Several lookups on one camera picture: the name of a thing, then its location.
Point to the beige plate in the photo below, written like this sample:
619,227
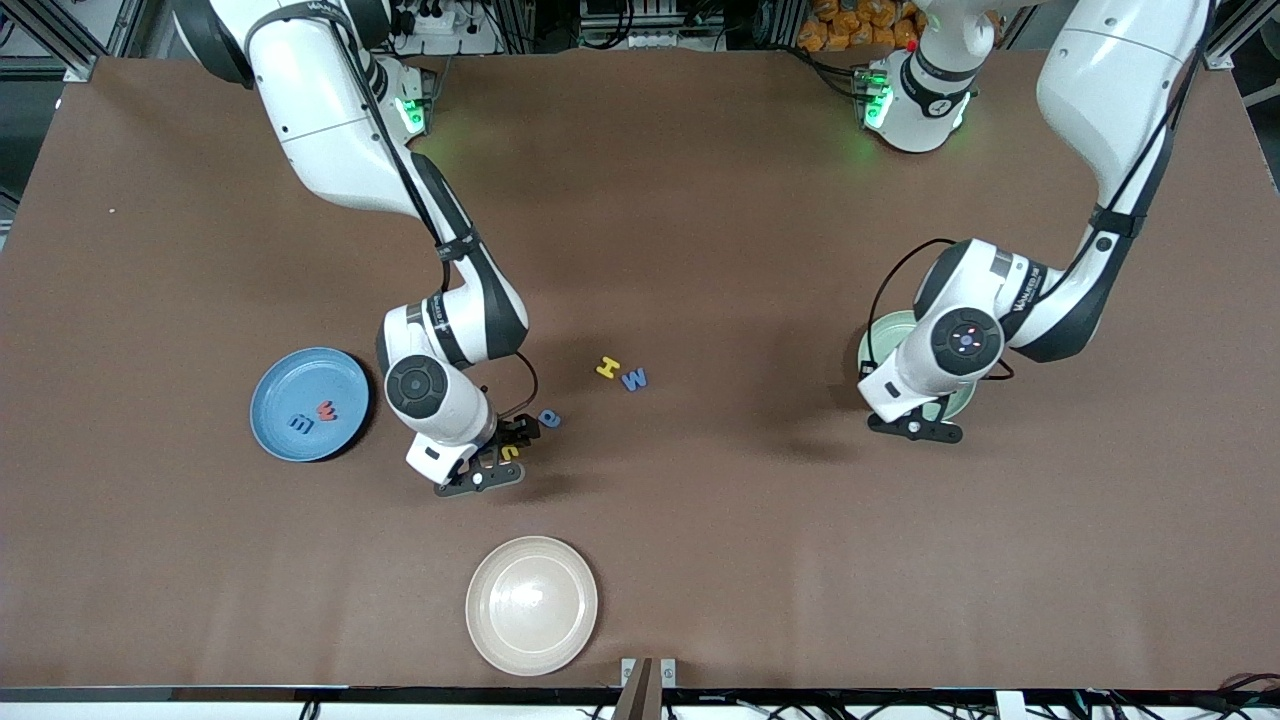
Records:
530,605

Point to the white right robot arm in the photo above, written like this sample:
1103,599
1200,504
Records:
320,100

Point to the orange snack bags pile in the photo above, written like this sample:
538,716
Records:
850,20

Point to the aluminium frame profile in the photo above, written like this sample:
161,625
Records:
1240,30
60,45

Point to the blue foam capital M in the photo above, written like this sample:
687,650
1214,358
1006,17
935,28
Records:
634,379

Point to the blue foam lowercase m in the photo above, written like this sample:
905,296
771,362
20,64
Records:
300,423

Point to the white power strip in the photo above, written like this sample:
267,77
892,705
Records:
450,42

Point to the blue foam lowercase a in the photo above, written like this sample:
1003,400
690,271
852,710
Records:
553,420

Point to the yellow foam capital H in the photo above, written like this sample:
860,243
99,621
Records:
608,367

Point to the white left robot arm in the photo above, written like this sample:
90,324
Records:
1110,80

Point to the red foam lowercase w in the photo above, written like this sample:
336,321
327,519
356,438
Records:
327,409

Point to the grey equipment rack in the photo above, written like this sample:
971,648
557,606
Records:
650,25

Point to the light green plate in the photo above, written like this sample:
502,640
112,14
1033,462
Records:
888,345

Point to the blue plate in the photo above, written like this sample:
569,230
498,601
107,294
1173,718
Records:
290,380

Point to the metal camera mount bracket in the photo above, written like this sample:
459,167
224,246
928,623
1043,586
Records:
640,690

